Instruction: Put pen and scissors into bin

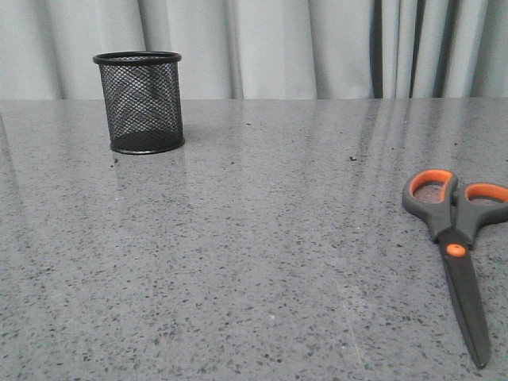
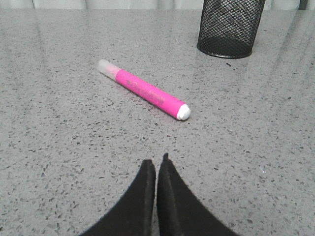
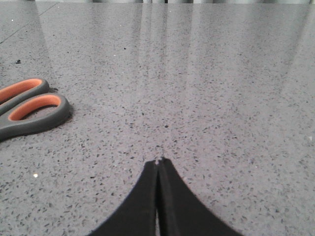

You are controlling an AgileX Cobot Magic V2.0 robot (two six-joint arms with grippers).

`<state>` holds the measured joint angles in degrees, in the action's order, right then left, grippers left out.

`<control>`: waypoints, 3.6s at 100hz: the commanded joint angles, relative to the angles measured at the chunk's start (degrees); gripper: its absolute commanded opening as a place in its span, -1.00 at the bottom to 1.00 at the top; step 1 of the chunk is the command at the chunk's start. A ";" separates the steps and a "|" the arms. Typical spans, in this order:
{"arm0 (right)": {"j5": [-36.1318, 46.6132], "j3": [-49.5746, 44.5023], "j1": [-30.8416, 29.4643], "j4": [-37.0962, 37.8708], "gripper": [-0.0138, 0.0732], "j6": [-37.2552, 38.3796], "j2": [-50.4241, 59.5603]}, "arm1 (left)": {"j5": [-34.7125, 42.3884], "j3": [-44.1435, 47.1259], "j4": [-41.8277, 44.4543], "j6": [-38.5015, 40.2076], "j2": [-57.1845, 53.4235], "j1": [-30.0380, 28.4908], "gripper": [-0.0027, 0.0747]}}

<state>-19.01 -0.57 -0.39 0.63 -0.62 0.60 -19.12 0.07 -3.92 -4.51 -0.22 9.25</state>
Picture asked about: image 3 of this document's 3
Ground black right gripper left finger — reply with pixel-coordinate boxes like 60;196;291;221
90;161;158;236

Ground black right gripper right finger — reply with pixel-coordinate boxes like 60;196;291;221
157;158;240;236

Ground grey and orange scissors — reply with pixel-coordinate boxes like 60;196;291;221
0;78;70;141

